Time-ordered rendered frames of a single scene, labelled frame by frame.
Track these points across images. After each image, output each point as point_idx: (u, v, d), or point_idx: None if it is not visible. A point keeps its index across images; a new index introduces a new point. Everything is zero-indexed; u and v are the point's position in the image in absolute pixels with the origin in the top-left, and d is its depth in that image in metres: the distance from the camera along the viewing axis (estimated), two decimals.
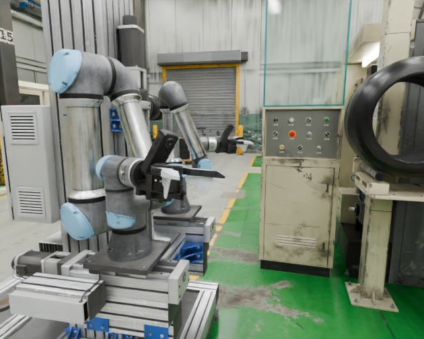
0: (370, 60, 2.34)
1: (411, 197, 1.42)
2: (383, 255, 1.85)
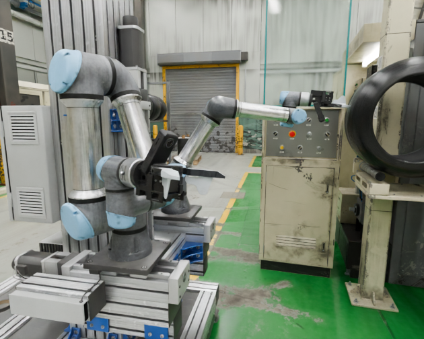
0: (370, 60, 2.34)
1: (411, 197, 1.42)
2: (383, 255, 1.85)
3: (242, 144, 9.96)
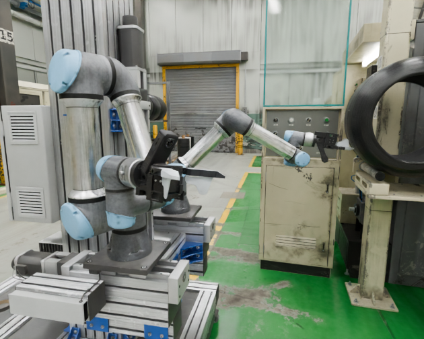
0: (370, 60, 2.34)
1: (411, 197, 1.42)
2: (383, 255, 1.85)
3: (242, 144, 9.96)
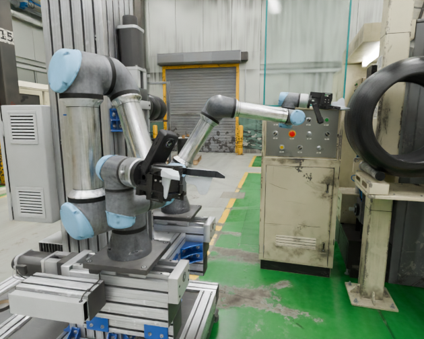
0: (370, 60, 2.34)
1: (411, 197, 1.42)
2: (383, 255, 1.84)
3: (242, 144, 9.96)
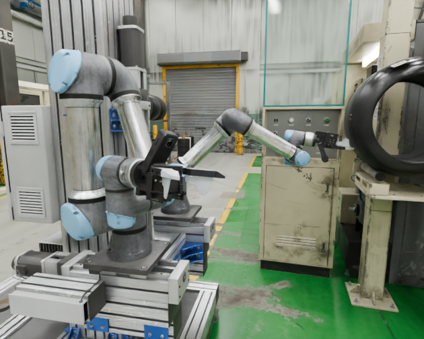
0: (370, 60, 2.34)
1: (411, 197, 1.42)
2: (383, 255, 1.85)
3: (242, 144, 9.96)
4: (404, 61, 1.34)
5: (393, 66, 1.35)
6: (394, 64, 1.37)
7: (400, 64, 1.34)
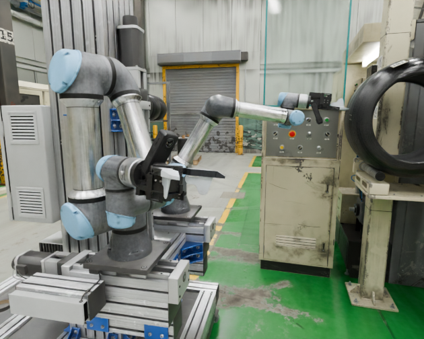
0: (370, 60, 2.34)
1: (411, 197, 1.42)
2: (383, 255, 1.85)
3: (242, 144, 9.96)
4: (404, 61, 1.34)
5: (392, 66, 1.36)
6: (394, 64, 1.37)
7: (399, 64, 1.34)
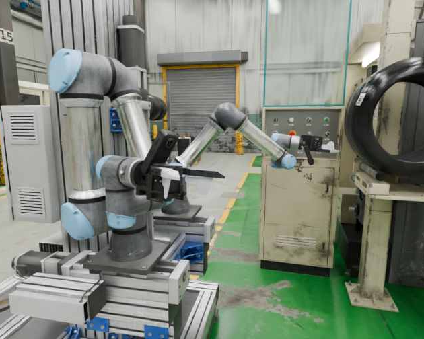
0: (370, 60, 2.34)
1: (411, 197, 1.42)
2: (383, 255, 1.85)
3: (242, 144, 9.96)
4: (362, 95, 1.41)
5: (358, 104, 1.42)
6: (357, 101, 1.44)
7: (361, 99, 1.40)
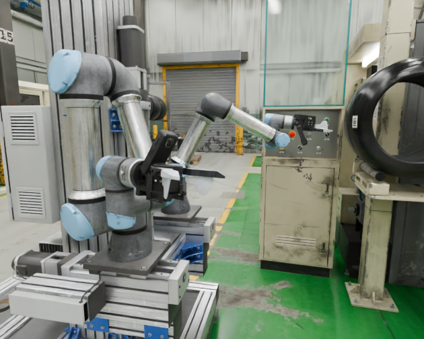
0: (370, 60, 2.34)
1: (411, 197, 1.42)
2: (383, 255, 1.85)
3: (242, 144, 9.96)
4: (355, 117, 1.43)
5: (355, 127, 1.44)
6: (352, 124, 1.46)
7: (356, 122, 1.43)
